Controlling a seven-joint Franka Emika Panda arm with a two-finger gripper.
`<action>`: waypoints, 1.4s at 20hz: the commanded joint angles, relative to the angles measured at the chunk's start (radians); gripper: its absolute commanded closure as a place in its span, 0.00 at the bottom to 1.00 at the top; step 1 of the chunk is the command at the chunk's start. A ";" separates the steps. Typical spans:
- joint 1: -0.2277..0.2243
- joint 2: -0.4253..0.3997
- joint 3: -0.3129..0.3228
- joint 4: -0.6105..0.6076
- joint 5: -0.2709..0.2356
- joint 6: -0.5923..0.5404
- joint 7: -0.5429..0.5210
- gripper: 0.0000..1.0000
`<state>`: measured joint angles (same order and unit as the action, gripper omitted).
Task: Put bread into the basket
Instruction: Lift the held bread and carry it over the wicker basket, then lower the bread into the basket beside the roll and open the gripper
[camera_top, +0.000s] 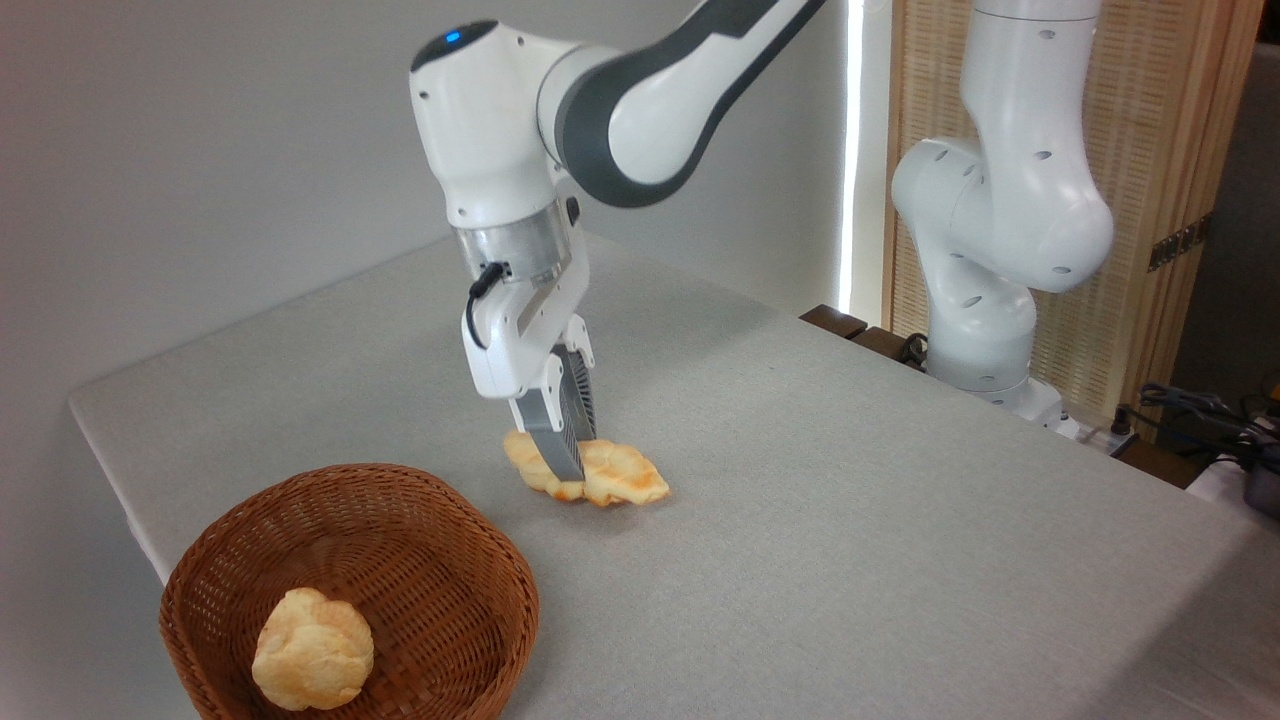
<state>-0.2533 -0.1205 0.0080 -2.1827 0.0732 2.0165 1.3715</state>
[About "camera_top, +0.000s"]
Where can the grey tablecloth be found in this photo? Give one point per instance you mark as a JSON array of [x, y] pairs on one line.
[[800, 560]]

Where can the dark metal screen hinge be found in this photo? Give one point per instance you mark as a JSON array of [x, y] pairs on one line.
[[1180, 242]]

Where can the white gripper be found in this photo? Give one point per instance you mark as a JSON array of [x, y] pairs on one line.
[[515, 340]]

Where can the round golden bread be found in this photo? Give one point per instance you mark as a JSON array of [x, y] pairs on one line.
[[312, 650]]

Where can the brown wicker basket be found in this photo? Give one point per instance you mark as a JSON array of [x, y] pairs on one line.
[[430, 570]]

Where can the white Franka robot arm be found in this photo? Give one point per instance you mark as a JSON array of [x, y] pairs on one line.
[[1010, 200]]

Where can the long golden bread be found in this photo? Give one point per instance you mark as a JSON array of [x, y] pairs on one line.
[[625, 475]]

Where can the dark wooden table edge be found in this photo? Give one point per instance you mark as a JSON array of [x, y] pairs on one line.
[[845, 325]]

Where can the wooden bamboo folding screen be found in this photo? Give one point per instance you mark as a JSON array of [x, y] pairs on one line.
[[1160, 100]]

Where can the white power strip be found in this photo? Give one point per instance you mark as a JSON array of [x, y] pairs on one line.
[[1105, 438]]

